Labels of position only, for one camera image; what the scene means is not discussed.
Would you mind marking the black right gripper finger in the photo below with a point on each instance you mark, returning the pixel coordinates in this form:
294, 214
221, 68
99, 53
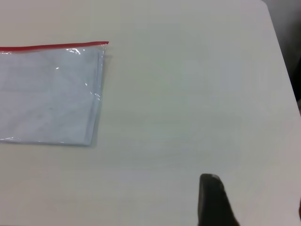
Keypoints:
211, 202

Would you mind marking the clear plastic zip bag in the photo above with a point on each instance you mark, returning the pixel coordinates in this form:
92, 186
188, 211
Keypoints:
47, 94

